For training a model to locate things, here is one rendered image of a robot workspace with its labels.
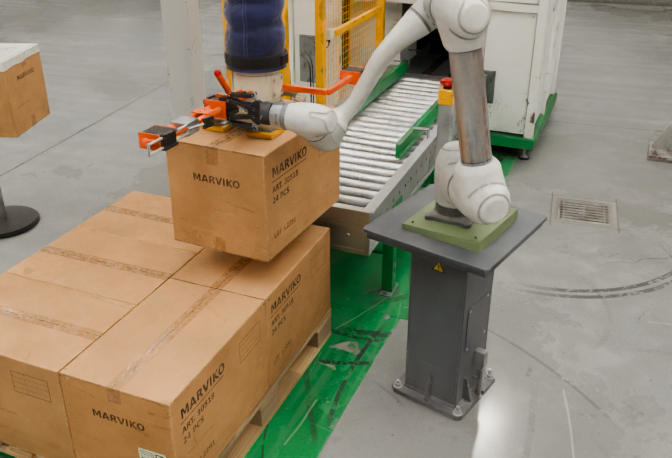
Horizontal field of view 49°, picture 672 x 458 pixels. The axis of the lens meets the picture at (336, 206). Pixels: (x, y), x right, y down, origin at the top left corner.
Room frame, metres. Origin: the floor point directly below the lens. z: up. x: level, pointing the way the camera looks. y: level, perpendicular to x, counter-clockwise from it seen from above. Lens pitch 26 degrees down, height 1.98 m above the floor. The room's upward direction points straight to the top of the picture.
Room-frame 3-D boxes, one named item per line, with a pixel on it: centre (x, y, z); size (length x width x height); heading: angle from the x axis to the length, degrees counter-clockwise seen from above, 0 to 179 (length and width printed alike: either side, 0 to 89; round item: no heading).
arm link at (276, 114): (2.30, 0.18, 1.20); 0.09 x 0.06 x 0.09; 158
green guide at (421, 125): (4.23, -0.65, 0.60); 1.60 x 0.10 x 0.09; 158
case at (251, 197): (2.61, 0.29, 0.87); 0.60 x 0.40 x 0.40; 155
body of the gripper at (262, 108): (2.33, 0.25, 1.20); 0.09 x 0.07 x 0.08; 68
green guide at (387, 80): (4.43, -0.16, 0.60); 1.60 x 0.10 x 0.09; 158
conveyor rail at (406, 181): (3.88, -0.57, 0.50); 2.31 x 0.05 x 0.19; 158
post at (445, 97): (3.26, -0.51, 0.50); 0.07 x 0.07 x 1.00; 68
